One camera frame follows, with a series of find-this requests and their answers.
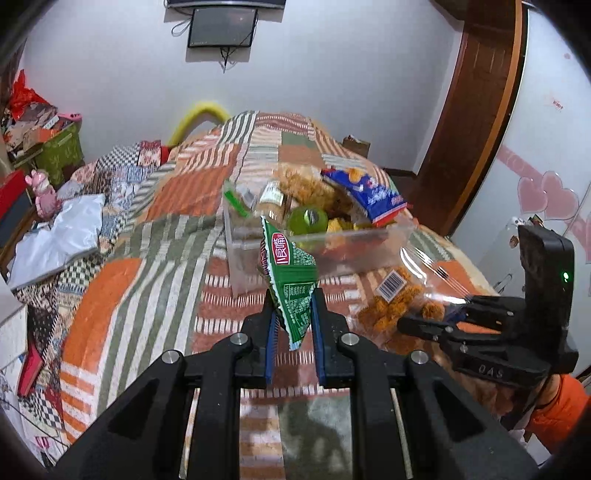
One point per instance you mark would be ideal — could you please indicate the person's right forearm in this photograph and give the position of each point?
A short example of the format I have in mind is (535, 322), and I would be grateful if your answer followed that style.
(556, 410)

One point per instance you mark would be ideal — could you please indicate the white drawer unit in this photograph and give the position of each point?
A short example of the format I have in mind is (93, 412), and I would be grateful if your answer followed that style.
(11, 332)

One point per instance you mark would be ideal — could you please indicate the wooden door frame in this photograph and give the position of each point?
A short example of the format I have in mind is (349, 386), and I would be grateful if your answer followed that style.
(480, 115)

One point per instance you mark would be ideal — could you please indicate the red book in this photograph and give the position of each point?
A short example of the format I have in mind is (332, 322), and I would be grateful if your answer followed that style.
(30, 371)

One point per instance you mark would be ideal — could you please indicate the black wall screen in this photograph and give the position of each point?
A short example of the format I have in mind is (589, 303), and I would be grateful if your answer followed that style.
(222, 26)

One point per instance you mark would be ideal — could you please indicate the green storage box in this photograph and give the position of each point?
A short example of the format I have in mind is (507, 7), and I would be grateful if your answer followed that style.
(62, 154)

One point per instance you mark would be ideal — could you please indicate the white wardrobe door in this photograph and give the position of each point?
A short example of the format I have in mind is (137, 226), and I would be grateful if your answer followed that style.
(554, 138)

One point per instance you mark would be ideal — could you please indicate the blue snack packet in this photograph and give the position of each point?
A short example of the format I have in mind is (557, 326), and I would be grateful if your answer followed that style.
(369, 196)

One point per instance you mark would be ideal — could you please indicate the black wall-mounted device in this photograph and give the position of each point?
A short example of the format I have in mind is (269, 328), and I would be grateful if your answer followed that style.
(226, 3)

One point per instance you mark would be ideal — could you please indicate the clear green-edged noodle snack bag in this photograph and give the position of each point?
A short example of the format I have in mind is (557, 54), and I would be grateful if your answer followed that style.
(272, 196)

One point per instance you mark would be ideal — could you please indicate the pink heart sticker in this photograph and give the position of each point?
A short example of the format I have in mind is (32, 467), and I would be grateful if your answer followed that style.
(561, 196)
(531, 194)

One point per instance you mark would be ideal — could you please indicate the green snack packet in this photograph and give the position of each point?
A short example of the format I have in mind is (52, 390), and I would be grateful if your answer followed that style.
(291, 277)

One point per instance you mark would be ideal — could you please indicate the brown cardboard box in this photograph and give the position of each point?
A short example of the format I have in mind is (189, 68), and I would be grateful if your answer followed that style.
(356, 145)

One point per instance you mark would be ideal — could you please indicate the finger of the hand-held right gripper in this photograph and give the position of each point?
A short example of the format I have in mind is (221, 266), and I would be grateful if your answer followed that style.
(496, 311)
(427, 327)

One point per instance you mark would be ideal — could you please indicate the clear bag of orange puffs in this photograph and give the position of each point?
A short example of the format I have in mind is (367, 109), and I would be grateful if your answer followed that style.
(309, 184)

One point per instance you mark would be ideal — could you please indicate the striped patchwork blanket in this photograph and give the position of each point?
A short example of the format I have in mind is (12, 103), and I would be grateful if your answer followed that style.
(138, 300)

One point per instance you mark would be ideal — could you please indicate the pink plush toy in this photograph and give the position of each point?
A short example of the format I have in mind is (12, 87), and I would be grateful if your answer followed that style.
(42, 194)

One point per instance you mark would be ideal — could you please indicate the red box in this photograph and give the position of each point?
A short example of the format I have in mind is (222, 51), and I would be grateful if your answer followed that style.
(11, 196)

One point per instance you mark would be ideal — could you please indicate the clear plastic box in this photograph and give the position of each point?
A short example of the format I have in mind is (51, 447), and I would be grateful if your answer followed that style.
(351, 258)

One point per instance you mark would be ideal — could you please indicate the small pink case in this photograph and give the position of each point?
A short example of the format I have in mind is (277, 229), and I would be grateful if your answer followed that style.
(71, 116)

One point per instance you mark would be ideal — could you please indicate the red plastic bag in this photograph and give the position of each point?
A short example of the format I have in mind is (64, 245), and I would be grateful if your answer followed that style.
(27, 97)

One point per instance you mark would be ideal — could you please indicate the checkered quilt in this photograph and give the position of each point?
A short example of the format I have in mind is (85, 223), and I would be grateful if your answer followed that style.
(124, 161)

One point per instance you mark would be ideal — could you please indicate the yellow foam tube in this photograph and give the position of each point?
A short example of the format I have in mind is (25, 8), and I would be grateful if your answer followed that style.
(203, 108)

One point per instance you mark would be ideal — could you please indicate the green round snack cup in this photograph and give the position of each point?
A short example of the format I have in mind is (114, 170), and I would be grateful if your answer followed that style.
(308, 220)

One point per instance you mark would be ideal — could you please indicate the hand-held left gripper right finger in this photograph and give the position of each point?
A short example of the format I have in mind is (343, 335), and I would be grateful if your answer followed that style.
(319, 341)

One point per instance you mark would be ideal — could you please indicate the white plastic sheet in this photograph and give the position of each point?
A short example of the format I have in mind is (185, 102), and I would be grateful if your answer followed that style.
(55, 240)

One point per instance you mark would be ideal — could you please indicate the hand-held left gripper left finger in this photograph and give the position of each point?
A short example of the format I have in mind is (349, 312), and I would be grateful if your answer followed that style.
(270, 350)

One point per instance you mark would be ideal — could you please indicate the clear bag of fried balls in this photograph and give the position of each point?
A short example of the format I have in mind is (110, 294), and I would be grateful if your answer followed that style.
(392, 304)

